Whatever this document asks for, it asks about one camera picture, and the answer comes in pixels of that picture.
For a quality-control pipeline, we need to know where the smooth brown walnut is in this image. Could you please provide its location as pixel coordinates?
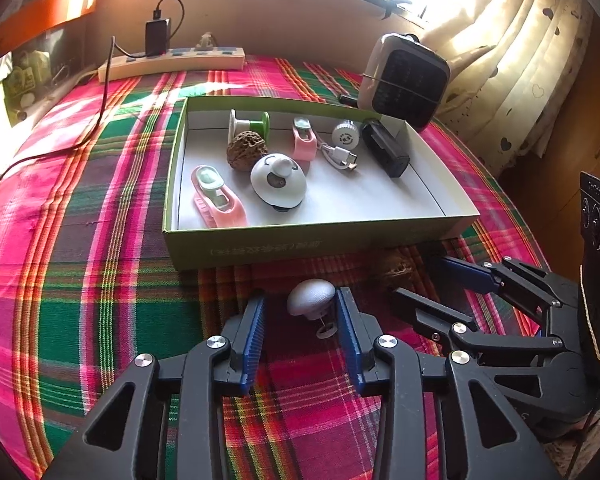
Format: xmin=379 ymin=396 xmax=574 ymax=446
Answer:
xmin=370 ymin=250 xmax=414 ymax=290

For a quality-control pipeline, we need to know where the white mushroom hook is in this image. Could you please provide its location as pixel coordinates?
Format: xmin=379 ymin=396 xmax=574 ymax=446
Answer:
xmin=287 ymin=278 xmax=338 ymax=340

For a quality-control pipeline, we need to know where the black rectangular device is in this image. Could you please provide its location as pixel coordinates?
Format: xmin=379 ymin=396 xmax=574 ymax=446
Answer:
xmin=361 ymin=119 xmax=411 ymax=179

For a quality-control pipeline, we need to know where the white usb cable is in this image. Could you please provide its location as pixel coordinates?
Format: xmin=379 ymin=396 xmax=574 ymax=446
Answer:
xmin=315 ymin=134 xmax=360 ymax=172

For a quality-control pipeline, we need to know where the white round cap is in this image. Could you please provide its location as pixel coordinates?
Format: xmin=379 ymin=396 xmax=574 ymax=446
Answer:
xmin=332 ymin=120 xmax=360 ymax=151

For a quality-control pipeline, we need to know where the white panda toy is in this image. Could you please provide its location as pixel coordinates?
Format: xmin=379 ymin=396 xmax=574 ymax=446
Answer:
xmin=250 ymin=153 xmax=306 ymax=210

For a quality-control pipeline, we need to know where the small pink clip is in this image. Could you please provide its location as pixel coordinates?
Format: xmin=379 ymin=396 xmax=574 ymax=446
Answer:
xmin=292 ymin=117 xmax=317 ymax=162

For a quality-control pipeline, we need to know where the large pink clip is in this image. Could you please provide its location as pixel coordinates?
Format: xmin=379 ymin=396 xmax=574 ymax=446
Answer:
xmin=192 ymin=165 xmax=248 ymax=229

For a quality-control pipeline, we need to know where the round dark brown walnut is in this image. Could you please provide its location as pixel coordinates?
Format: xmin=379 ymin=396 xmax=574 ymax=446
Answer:
xmin=226 ymin=131 xmax=268 ymax=172

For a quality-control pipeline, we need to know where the green white spool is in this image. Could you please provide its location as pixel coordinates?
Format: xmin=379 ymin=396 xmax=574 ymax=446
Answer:
xmin=227 ymin=110 xmax=271 ymax=144

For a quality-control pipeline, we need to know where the green white cardboard box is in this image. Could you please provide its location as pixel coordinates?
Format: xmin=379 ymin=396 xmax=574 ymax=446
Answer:
xmin=162 ymin=96 xmax=478 ymax=271

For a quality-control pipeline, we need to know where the cream heart curtain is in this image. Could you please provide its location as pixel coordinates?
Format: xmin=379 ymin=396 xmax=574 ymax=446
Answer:
xmin=422 ymin=0 xmax=593 ymax=176

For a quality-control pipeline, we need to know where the grey black desk fan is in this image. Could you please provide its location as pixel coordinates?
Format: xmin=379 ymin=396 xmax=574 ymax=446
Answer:
xmin=338 ymin=32 xmax=451 ymax=131

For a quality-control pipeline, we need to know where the beige power strip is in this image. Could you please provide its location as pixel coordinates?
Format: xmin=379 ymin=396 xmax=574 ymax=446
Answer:
xmin=109 ymin=47 xmax=246 ymax=81

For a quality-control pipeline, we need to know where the white plug on strip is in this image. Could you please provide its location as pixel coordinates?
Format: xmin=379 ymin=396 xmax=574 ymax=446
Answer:
xmin=195 ymin=32 xmax=218 ymax=51

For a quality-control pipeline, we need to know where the black charger adapter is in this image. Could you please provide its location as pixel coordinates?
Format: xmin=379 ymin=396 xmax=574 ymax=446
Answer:
xmin=145 ymin=18 xmax=171 ymax=58

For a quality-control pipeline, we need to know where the orange tray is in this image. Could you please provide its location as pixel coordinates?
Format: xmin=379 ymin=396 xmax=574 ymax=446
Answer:
xmin=0 ymin=0 xmax=96 ymax=54

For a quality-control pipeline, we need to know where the black charger cable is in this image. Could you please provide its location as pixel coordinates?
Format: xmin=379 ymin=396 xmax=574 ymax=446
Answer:
xmin=0 ymin=0 xmax=186 ymax=212

